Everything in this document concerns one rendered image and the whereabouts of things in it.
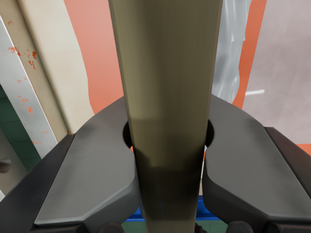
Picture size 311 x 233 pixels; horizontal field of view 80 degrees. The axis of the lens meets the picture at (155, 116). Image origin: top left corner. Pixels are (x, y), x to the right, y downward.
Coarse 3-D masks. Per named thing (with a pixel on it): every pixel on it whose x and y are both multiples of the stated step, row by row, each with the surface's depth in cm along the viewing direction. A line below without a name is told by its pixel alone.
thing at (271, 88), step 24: (264, 48) 23; (288, 48) 23; (96, 72) 25; (240, 72) 25; (264, 72) 25; (288, 72) 24; (96, 96) 27; (120, 96) 27; (240, 96) 27; (264, 96) 26; (288, 96) 26; (264, 120) 29; (288, 120) 29
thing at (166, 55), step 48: (144, 0) 4; (192, 0) 4; (144, 48) 5; (192, 48) 5; (144, 96) 6; (192, 96) 6; (144, 144) 7; (192, 144) 7; (144, 192) 9; (192, 192) 9
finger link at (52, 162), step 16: (64, 144) 7; (48, 160) 7; (32, 176) 6; (48, 176) 6; (16, 192) 6; (32, 192) 6; (0, 208) 5; (16, 208) 5; (32, 208) 5; (0, 224) 5; (16, 224) 5; (32, 224) 5; (80, 224) 5
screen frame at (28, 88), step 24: (0, 0) 18; (0, 24) 19; (24, 24) 21; (0, 48) 20; (24, 48) 21; (0, 72) 21; (24, 72) 21; (24, 96) 23; (48, 96) 25; (24, 120) 25; (48, 120) 25; (48, 144) 27
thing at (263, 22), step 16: (64, 0) 20; (80, 0) 20; (96, 0) 20; (256, 0) 20; (272, 0) 20; (288, 0) 20; (304, 0) 20; (80, 16) 21; (96, 16) 21; (256, 16) 21; (272, 16) 21; (288, 16) 21; (304, 16) 21; (80, 32) 22; (96, 32) 22; (112, 32) 22; (256, 32) 22; (272, 32) 22; (288, 32) 22; (304, 32) 22; (80, 48) 23; (96, 48) 23
